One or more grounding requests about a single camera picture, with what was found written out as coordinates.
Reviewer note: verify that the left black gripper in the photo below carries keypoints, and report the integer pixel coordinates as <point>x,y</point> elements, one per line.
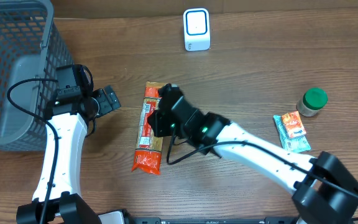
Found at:
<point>105,101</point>

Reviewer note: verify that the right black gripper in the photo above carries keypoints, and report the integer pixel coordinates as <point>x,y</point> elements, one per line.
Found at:
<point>152,121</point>

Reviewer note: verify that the brown biscuit packet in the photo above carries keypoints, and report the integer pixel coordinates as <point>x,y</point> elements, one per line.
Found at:
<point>149,160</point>

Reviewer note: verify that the orange tissue pack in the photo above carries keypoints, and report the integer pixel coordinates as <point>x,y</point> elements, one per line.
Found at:
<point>293,125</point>

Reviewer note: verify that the teal wet wipes pack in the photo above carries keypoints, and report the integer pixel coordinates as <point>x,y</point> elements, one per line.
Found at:
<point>299,144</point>

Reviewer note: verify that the green lidded jar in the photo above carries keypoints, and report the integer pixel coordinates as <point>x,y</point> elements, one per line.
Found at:
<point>312,102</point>

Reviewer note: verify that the red snack packet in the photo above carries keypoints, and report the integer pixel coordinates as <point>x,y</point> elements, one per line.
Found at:
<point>145,129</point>

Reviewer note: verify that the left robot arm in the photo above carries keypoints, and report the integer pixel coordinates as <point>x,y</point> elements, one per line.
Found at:
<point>70,117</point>

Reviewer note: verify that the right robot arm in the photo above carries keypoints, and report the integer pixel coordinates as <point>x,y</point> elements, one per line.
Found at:
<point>321,188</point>

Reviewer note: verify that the white barcode scanner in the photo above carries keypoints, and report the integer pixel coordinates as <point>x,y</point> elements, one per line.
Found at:
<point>196,29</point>

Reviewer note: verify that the grey plastic mesh basket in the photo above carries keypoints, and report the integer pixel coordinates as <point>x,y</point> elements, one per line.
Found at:
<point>30,51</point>

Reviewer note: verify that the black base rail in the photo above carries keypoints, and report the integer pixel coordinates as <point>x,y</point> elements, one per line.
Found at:
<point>266,220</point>

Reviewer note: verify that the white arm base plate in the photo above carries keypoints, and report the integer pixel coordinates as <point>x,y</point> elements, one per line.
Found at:
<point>115,217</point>

